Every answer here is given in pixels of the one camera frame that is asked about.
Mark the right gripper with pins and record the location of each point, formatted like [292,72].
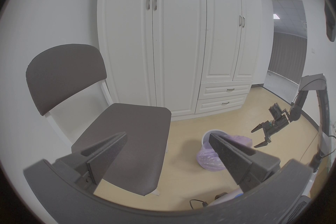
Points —
[277,124]

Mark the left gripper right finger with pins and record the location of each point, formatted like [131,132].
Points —
[238,162]

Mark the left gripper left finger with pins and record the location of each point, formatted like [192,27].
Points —
[105,160]

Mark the purple plastic bag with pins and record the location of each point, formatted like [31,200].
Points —
[207,160]

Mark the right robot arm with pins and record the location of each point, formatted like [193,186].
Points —
[324,112]

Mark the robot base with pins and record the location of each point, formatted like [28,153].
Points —
[231,196]

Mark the white trash bin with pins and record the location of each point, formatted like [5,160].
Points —
[206,135]

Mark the grey curtain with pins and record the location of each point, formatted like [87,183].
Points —
[288,60]

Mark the dark grey white-legged chair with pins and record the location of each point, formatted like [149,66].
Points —
[65,73]

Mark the white ceiling light panel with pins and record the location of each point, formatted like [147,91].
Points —
[276,16]

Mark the white wardrobe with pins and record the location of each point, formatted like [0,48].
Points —
[178,34]

